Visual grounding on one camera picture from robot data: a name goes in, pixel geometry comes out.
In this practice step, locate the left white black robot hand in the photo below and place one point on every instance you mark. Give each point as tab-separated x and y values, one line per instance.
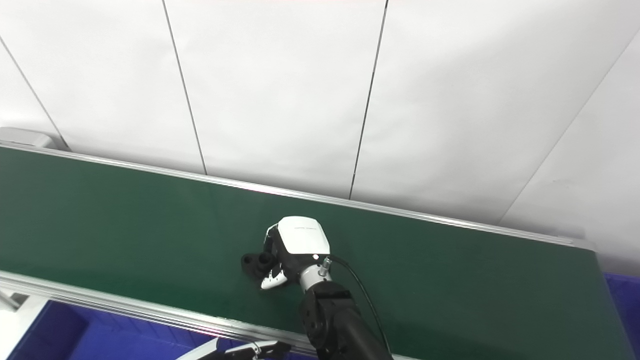
260	347

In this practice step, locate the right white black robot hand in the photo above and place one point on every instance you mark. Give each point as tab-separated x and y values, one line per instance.
302	237

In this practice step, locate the black flanged machine part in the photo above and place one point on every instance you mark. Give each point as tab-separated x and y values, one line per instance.
252	262

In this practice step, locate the blue plastic bin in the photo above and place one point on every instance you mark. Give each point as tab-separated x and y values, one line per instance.
627	310
75	335

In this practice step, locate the white conveyor support panel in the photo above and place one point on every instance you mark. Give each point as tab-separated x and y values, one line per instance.
15	325

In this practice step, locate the grey conveyor end box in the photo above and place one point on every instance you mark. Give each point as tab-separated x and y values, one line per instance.
25	137

